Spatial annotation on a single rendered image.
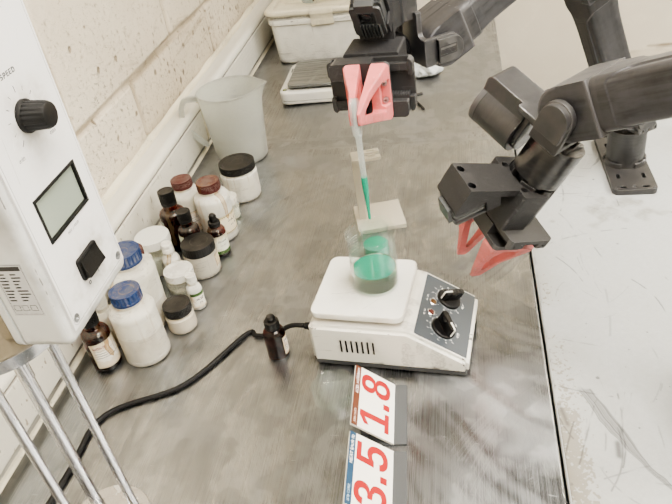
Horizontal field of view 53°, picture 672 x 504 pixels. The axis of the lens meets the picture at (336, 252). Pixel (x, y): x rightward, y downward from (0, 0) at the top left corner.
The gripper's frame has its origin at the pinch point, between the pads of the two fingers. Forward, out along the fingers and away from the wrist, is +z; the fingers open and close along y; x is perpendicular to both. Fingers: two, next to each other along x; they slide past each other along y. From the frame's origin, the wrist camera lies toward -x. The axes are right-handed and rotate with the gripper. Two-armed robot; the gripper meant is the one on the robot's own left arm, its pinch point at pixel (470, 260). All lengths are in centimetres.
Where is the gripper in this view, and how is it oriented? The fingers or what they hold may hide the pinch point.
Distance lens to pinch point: 86.5
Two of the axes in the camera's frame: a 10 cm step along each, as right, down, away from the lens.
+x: 8.5, -0.5, 5.2
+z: -3.6, 6.6, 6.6
